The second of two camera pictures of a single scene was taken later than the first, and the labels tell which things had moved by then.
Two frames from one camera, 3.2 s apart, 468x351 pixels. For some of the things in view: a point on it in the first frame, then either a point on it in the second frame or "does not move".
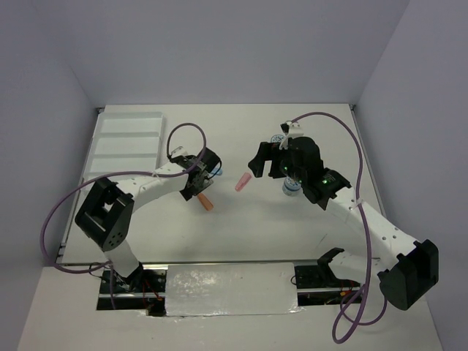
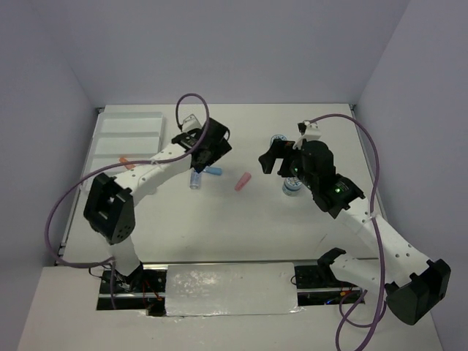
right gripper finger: (257, 165) -> (268, 161)
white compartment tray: (123, 142) does not move
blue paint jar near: (292, 187) does not move
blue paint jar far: (277, 138) does not move
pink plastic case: (244, 179) does not move
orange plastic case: (206, 204) -> (129, 166)
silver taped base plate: (232, 289) does not move
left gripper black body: (187, 193) -> (217, 151)
